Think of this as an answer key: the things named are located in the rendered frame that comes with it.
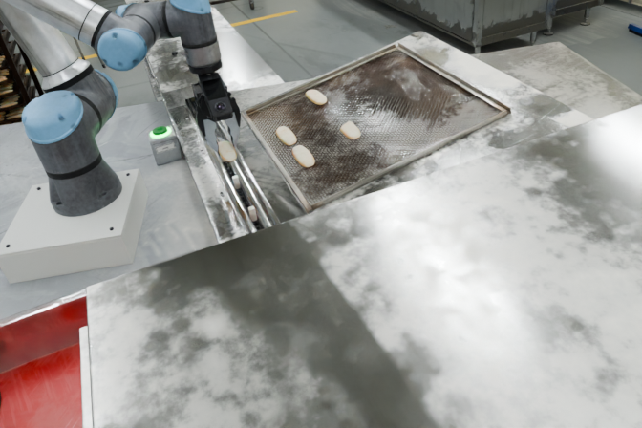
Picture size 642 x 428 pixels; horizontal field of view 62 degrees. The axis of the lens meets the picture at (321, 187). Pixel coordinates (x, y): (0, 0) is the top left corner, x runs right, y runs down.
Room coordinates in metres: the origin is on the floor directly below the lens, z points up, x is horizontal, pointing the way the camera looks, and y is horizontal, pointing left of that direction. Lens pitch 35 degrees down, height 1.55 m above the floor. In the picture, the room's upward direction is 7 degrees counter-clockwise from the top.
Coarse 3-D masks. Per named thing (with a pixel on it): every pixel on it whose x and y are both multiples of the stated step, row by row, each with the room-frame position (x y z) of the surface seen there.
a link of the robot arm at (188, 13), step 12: (168, 0) 1.12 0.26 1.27; (180, 0) 1.08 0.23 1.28; (192, 0) 1.09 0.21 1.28; (204, 0) 1.10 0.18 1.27; (168, 12) 1.09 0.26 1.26; (180, 12) 1.09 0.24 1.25; (192, 12) 1.08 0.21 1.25; (204, 12) 1.09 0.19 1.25; (168, 24) 1.09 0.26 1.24; (180, 24) 1.08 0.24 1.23; (192, 24) 1.08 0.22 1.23; (204, 24) 1.09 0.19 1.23; (180, 36) 1.10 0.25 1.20; (192, 36) 1.08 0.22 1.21; (204, 36) 1.09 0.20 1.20; (216, 36) 1.12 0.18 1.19; (192, 48) 1.08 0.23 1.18
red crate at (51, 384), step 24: (48, 360) 0.62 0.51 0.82; (72, 360) 0.61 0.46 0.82; (0, 384) 0.58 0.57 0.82; (24, 384) 0.58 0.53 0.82; (48, 384) 0.57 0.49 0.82; (72, 384) 0.57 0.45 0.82; (0, 408) 0.54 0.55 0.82; (24, 408) 0.53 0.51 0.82; (48, 408) 0.53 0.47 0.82; (72, 408) 0.52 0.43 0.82
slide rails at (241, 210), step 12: (192, 108) 1.51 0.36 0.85; (216, 132) 1.34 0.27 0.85; (216, 156) 1.21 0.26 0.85; (240, 168) 1.13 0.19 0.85; (228, 180) 1.08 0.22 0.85; (240, 180) 1.08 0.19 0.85; (228, 192) 1.03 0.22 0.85; (252, 192) 1.02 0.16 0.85; (240, 204) 0.98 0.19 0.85; (252, 204) 0.97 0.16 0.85; (240, 216) 0.93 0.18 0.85; (264, 216) 0.92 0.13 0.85; (252, 228) 0.88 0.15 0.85
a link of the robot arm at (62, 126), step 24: (48, 96) 1.05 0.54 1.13; (72, 96) 1.03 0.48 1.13; (24, 120) 0.98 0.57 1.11; (48, 120) 0.96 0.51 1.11; (72, 120) 0.98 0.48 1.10; (96, 120) 1.06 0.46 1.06; (48, 144) 0.96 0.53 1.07; (72, 144) 0.97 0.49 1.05; (96, 144) 1.03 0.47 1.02; (48, 168) 0.96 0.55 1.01; (72, 168) 0.96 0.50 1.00
